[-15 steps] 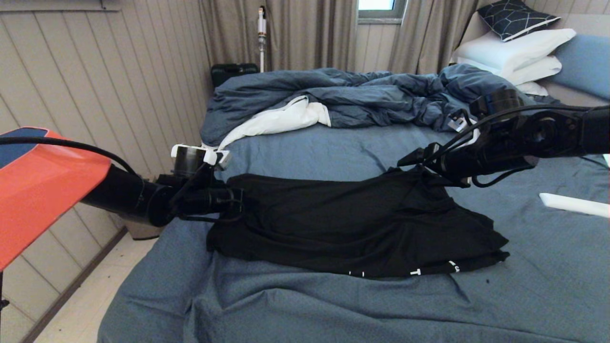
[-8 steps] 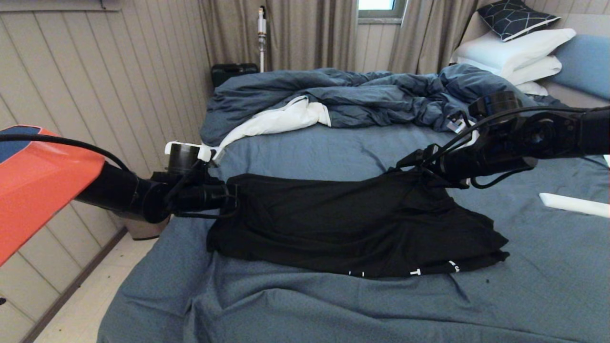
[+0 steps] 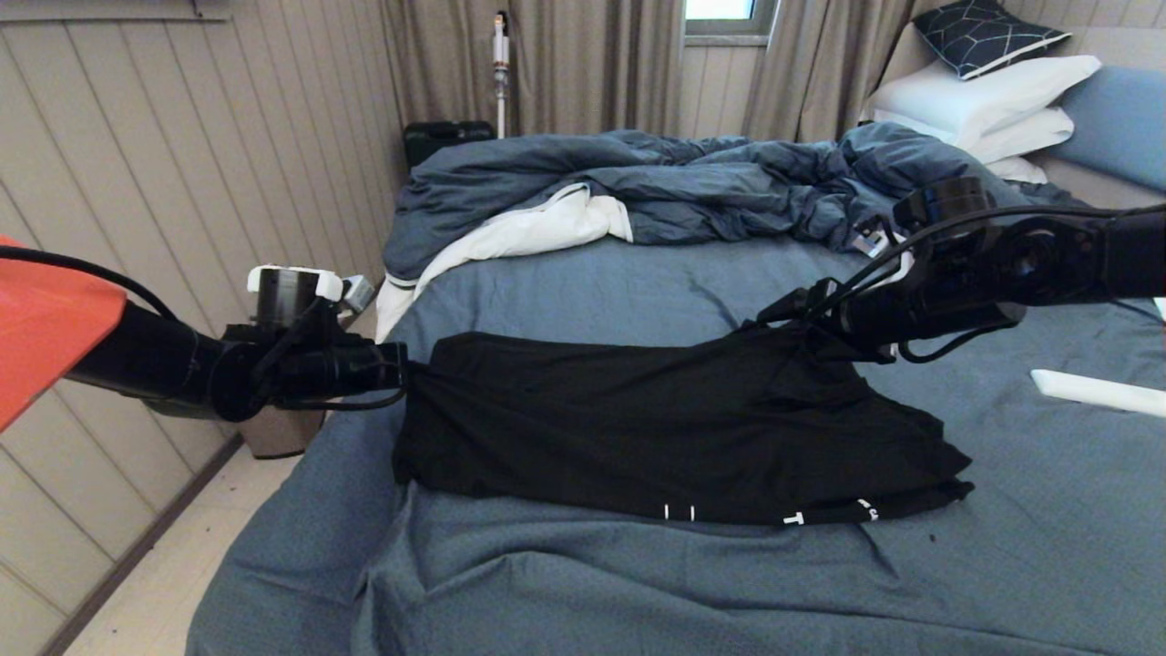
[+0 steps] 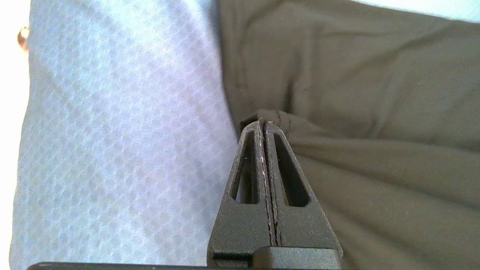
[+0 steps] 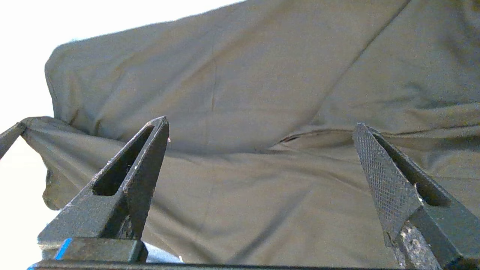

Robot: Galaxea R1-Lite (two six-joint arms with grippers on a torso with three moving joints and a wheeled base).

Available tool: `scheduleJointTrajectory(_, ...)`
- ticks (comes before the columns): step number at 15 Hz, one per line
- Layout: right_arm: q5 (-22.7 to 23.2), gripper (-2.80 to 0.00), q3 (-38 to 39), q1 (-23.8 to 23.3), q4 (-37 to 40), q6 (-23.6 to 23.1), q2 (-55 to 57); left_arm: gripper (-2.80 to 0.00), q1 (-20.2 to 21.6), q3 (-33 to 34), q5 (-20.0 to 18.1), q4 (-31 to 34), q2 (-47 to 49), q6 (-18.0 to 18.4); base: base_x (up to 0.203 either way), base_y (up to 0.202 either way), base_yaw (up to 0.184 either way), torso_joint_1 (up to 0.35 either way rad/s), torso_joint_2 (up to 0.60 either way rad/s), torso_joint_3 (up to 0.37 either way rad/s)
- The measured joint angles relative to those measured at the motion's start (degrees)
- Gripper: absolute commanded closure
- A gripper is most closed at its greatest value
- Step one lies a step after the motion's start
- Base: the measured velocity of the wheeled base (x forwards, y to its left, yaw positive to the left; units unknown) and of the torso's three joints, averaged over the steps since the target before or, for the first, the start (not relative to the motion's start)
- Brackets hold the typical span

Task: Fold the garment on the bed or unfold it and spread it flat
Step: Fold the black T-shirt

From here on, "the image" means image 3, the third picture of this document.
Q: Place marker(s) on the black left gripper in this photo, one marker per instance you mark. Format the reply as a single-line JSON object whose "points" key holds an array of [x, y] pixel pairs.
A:
{"points": [[337, 369]]}

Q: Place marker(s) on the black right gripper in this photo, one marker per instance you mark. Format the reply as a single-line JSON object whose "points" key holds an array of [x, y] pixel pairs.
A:
{"points": [[929, 310]]}

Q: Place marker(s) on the black moon print T-shirt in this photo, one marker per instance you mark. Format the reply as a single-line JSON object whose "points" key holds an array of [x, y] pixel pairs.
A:
{"points": [[683, 428]]}

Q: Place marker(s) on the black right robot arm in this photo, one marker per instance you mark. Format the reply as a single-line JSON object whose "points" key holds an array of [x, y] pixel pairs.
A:
{"points": [[1048, 251]]}

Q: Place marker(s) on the brown trash bin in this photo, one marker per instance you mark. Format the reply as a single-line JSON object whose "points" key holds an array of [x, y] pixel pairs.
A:
{"points": [[282, 433]]}

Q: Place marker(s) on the white sheet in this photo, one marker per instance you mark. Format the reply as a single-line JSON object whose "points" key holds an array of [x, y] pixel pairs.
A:
{"points": [[528, 228]]}

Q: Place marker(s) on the crumpled blue duvet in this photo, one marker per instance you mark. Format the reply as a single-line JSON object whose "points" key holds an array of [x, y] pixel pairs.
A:
{"points": [[683, 187]]}

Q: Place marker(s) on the black hard case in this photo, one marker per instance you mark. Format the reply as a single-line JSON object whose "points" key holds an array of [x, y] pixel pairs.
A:
{"points": [[437, 138]]}

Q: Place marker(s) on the white pillow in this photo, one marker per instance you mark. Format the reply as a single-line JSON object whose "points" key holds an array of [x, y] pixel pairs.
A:
{"points": [[1018, 169], [984, 93], [1027, 134]]}

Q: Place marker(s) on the beige curtain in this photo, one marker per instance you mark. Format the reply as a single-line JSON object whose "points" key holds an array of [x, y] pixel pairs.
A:
{"points": [[583, 68], [811, 68]]}

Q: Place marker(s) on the white flat strip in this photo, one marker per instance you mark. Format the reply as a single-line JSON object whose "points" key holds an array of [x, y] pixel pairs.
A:
{"points": [[1093, 392]]}

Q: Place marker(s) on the white stick vacuum cleaner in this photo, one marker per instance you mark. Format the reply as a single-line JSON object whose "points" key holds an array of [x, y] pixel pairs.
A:
{"points": [[500, 87]]}

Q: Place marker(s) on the blue bed sheet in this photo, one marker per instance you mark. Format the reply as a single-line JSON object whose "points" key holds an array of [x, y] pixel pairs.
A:
{"points": [[638, 583]]}

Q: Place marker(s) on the dark patterned pillow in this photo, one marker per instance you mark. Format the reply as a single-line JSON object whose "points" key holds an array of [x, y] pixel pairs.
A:
{"points": [[984, 35]]}

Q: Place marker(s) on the grey framed window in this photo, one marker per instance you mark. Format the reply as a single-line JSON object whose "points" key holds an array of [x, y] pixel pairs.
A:
{"points": [[720, 9]]}

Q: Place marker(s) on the blue headboard cushion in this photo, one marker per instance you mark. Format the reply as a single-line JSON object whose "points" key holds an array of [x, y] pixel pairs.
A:
{"points": [[1128, 121]]}

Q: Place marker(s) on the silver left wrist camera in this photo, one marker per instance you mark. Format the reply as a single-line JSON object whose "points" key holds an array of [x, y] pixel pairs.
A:
{"points": [[357, 293]]}

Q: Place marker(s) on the beige upholstered bed frame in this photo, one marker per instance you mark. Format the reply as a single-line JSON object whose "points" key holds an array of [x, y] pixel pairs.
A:
{"points": [[1102, 182]]}

